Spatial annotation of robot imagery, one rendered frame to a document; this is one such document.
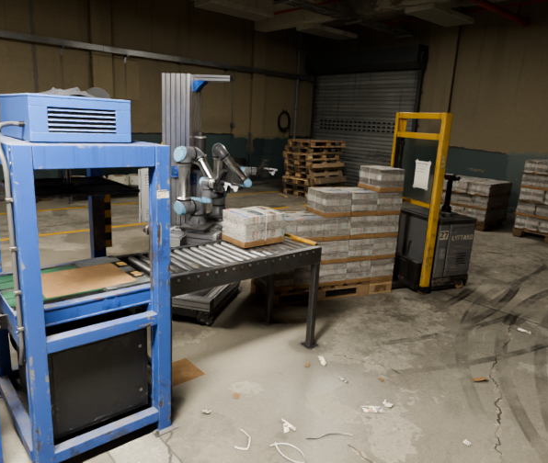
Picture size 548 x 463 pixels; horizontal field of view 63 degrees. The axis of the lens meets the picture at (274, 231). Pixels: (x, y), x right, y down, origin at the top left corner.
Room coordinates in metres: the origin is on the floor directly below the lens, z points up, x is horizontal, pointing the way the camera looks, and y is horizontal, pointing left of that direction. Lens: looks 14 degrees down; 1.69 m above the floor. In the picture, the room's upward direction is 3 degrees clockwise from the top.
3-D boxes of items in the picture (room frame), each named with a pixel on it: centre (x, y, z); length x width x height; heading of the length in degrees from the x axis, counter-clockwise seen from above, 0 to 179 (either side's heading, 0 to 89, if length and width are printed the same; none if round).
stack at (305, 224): (4.32, -0.40, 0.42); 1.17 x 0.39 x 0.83; 114
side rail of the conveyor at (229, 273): (2.81, 0.15, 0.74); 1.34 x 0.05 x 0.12; 132
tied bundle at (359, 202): (4.49, -0.79, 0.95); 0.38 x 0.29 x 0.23; 25
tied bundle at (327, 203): (4.37, -0.52, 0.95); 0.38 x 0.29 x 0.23; 25
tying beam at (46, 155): (2.32, 1.08, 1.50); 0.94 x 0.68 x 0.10; 42
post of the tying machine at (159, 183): (2.19, 0.57, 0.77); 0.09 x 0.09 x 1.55; 42
